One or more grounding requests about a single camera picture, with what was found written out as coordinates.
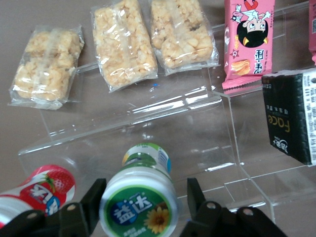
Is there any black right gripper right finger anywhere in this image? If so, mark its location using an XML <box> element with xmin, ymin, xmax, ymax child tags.
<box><xmin>179</xmin><ymin>177</ymin><xmax>290</xmax><ymax>237</ymax></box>

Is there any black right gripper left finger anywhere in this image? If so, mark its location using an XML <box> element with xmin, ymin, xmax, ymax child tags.
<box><xmin>0</xmin><ymin>177</ymin><xmax>107</xmax><ymax>237</ymax></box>

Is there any small black box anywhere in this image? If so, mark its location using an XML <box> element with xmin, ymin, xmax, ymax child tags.
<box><xmin>261</xmin><ymin>68</ymin><xmax>316</xmax><ymax>166</ymax></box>

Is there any clear rice crisp pack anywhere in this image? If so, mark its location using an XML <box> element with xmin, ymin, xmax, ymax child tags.
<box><xmin>8</xmin><ymin>24</ymin><xmax>85</xmax><ymax>111</ymax></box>
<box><xmin>150</xmin><ymin>0</ymin><xmax>220</xmax><ymax>77</ymax></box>
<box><xmin>90</xmin><ymin>0</ymin><xmax>159</xmax><ymax>94</ymax></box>

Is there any pink snack pack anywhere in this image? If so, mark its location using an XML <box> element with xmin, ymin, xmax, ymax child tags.
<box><xmin>308</xmin><ymin>0</ymin><xmax>316</xmax><ymax>65</ymax></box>
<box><xmin>221</xmin><ymin>0</ymin><xmax>277</xmax><ymax>91</ymax></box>

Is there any clear acrylic stepped stand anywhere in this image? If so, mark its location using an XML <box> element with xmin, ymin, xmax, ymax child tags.
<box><xmin>17</xmin><ymin>0</ymin><xmax>316</xmax><ymax>221</ymax></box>

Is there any green gum bottle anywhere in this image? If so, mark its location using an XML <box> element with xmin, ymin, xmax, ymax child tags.
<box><xmin>99</xmin><ymin>142</ymin><xmax>179</xmax><ymax>237</ymax></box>

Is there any red gum bottle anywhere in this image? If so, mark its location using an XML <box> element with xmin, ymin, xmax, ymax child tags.
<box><xmin>0</xmin><ymin>164</ymin><xmax>77</xmax><ymax>229</ymax></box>

